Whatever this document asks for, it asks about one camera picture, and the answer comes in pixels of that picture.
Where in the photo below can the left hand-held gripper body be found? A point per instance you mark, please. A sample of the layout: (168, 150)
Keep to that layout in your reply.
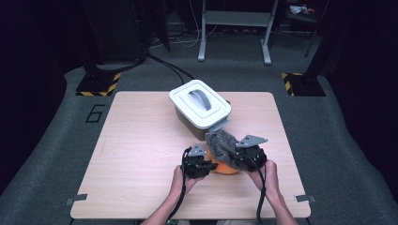
(195, 165)

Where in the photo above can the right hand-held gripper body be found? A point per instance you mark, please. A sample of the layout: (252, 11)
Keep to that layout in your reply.
(252, 156)

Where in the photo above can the orange plush toy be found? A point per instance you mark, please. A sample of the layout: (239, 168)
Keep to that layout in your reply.
(225, 170)

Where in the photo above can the grey fluffy cloth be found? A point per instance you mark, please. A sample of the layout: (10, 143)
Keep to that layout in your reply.
(222, 145)

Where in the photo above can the brown translucent storage box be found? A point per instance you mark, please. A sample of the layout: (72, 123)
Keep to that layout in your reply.
(191, 129)

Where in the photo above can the person's left hand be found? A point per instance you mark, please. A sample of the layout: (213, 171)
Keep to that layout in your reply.
(181, 184)

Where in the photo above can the person's right hand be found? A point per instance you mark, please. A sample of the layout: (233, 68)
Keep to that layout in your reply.
(269, 178)

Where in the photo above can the grey tape strip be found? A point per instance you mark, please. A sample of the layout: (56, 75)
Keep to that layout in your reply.
(305, 198)
(76, 198)

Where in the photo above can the black yellow striped stand base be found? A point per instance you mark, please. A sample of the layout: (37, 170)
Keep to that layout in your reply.
(305, 86)
(97, 84)

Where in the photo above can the white metal stand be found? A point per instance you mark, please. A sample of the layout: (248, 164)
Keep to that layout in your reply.
(237, 18)

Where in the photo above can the dark shelf with small items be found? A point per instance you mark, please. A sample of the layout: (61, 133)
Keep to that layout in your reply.
(300, 11)

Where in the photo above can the black cabinet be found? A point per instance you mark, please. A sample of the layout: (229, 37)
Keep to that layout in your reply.
(115, 28)

